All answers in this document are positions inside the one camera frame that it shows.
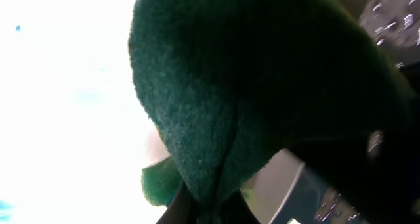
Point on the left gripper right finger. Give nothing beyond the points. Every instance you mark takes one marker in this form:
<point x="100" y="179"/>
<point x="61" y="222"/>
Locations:
<point x="236" y="211"/>

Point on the green yellow scrubbing sponge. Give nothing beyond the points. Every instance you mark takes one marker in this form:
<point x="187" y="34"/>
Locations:
<point x="196" y="70"/>

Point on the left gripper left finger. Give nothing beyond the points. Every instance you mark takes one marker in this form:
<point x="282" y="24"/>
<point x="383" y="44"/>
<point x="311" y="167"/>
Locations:
<point x="182" y="209"/>

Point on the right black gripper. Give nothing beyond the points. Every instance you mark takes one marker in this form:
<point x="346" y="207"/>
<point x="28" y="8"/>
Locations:
<point x="367" y="136"/>

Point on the white plate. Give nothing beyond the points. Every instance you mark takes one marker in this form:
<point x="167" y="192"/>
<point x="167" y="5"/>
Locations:
<point x="74" y="137"/>

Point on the large black serving tray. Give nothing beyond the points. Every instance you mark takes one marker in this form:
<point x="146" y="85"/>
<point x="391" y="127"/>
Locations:
<point x="372" y="33"/>

